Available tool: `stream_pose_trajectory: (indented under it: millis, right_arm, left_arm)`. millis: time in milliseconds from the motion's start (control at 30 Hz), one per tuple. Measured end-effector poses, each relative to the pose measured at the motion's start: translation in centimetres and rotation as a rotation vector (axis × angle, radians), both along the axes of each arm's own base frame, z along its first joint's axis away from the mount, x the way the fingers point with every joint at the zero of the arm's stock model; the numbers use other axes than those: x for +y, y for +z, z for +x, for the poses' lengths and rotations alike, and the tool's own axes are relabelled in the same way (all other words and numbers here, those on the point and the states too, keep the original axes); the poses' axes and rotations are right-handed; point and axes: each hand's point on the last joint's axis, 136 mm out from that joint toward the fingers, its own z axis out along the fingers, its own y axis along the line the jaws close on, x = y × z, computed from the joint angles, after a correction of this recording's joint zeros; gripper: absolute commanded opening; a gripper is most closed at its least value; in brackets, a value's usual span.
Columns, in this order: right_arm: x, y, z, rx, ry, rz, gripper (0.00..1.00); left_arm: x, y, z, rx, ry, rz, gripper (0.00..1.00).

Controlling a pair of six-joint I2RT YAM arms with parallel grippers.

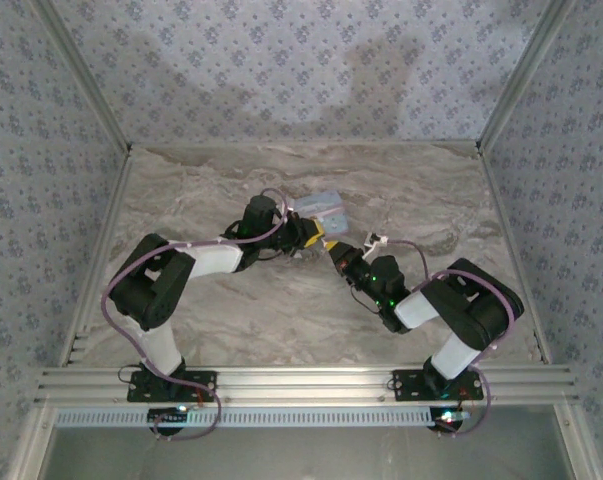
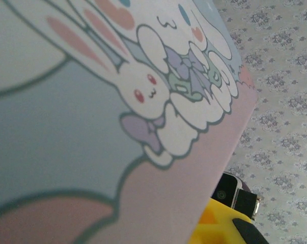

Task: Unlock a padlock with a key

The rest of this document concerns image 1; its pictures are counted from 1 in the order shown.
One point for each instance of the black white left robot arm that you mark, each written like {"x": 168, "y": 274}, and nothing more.
{"x": 151, "y": 295}

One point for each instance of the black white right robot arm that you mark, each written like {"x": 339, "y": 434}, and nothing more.
{"x": 476, "y": 305}

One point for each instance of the wide aluminium mounting beam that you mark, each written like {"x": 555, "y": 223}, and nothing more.
{"x": 306, "y": 385}

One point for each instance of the black controller board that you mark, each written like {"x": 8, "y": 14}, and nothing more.
{"x": 168, "y": 417}
{"x": 448, "y": 420}

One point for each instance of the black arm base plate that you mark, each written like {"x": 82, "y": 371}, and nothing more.
{"x": 411, "y": 385}
{"x": 201, "y": 385}

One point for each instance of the aluminium frame post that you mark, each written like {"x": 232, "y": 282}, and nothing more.
{"x": 578, "y": 445}
{"x": 83, "y": 75}
{"x": 33, "y": 445}

